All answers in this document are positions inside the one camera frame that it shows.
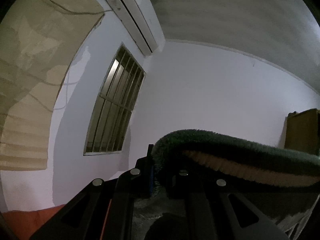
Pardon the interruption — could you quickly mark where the dark green fleece jacket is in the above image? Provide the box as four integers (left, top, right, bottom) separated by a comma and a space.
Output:
132, 129, 319, 239

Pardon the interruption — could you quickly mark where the orange table cloth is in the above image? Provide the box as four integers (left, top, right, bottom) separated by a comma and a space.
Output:
2, 204, 64, 239

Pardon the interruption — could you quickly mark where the barred window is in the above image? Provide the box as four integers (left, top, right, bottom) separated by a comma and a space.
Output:
84, 44, 145, 156

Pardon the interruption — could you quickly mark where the brown cardboard box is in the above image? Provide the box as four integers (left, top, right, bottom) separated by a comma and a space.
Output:
284, 108, 319, 155

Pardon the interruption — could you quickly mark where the white wall air conditioner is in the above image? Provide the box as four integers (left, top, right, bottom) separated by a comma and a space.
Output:
105, 0, 165, 56

